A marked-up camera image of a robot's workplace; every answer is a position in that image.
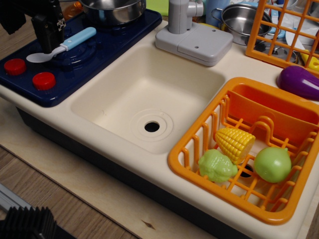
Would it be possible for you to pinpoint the light green toy vegetable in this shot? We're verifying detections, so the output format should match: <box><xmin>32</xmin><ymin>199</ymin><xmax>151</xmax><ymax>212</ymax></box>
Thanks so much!
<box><xmin>198</xmin><ymin>149</ymin><xmax>238</xmax><ymax>183</ymax></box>

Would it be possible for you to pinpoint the white spoon blue handle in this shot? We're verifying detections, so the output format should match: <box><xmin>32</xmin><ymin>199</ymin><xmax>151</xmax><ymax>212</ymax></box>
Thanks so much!
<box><xmin>26</xmin><ymin>27</ymin><xmax>97</xmax><ymax>63</ymax></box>

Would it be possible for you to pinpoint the orange plastic grid rack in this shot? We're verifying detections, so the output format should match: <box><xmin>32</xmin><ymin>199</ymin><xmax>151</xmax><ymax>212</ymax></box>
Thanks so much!
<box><xmin>246</xmin><ymin>0</ymin><xmax>319</xmax><ymax>75</ymax></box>

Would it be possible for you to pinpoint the grey toy faucet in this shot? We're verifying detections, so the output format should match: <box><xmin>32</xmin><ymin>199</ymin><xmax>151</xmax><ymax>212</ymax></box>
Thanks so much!
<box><xmin>155</xmin><ymin>0</ymin><xmax>233</xmax><ymax>67</ymax></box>

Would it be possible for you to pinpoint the red stove knob left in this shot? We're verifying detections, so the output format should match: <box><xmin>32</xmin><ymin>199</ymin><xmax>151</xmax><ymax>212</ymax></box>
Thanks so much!
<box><xmin>4</xmin><ymin>58</ymin><xmax>27</xmax><ymax>76</ymax></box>

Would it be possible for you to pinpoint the orange dish rack basket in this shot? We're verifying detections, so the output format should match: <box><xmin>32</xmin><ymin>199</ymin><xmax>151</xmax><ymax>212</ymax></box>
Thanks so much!
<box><xmin>168</xmin><ymin>77</ymin><xmax>319</xmax><ymax>225</ymax></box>

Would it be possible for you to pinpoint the yellow toy corn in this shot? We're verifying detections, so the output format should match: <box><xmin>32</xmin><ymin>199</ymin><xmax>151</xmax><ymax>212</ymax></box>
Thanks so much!
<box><xmin>215</xmin><ymin>128</ymin><xmax>256</xmax><ymax>165</ymax></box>

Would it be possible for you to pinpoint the black ribbed object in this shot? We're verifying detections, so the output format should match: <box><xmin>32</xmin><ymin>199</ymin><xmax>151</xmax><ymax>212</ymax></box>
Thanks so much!
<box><xmin>0</xmin><ymin>207</ymin><xmax>68</xmax><ymax>239</ymax></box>

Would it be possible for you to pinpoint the silver metal pan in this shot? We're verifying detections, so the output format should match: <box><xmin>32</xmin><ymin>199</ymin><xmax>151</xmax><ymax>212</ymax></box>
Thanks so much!
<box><xmin>79</xmin><ymin>0</ymin><xmax>147</xmax><ymax>26</ymax></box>

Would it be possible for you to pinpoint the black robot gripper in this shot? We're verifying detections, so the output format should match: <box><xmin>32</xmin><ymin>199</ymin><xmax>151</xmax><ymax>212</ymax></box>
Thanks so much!
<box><xmin>0</xmin><ymin>0</ymin><xmax>65</xmax><ymax>54</ymax></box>

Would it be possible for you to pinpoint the cream toy sink unit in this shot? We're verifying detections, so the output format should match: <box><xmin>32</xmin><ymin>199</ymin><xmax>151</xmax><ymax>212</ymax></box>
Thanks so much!
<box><xmin>0</xmin><ymin>31</ymin><xmax>319</xmax><ymax>239</ymax></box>

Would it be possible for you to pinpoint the purple toy eggplant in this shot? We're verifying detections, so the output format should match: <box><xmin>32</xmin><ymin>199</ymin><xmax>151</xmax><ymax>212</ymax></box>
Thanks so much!
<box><xmin>276</xmin><ymin>66</ymin><xmax>319</xmax><ymax>101</ymax></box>

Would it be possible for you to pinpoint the red stove knob right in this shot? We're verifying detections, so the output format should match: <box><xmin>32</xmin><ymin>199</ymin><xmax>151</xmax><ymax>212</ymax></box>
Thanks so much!
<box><xmin>32</xmin><ymin>72</ymin><xmax>56</xmax><ymax>91</ymax></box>

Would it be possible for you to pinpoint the yellow toy knife handle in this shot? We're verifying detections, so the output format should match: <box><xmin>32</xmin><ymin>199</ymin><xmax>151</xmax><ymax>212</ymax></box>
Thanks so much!
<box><xmin>300</xmin><ymin>50</ymin><xmax>319</xmax><ymax>71</ymax></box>

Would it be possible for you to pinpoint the small silver metal pot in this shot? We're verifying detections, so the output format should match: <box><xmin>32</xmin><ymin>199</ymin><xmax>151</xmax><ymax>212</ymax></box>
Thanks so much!
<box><xmin>211</xmin><ymin>2</ymin><xmax>258</xmax><ymax>46</ymax></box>

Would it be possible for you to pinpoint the green toy pear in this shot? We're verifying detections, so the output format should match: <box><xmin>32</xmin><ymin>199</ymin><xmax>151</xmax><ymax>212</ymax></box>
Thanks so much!
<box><xmin>254</xmin><ymin>147</ymin><xmax>292</xmax><ymax>183</ymax></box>

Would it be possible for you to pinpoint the red stove knob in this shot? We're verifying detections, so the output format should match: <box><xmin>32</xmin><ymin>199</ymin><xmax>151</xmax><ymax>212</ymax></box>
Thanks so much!
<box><xmin>32</xmin><ymin>72</ymin><xmax>56</xmax><ymax>91</ymax></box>
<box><xmin>4</xmin><ymin>58</ymin><xmax>27</xmax><ymax>76</ymax></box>

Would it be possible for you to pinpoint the navy blue toy stove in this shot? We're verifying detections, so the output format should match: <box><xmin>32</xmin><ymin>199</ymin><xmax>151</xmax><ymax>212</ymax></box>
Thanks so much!
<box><xmin>0</xmin><ymin>9</ymin><xmax>162</xmax><ymax>107</ymax></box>

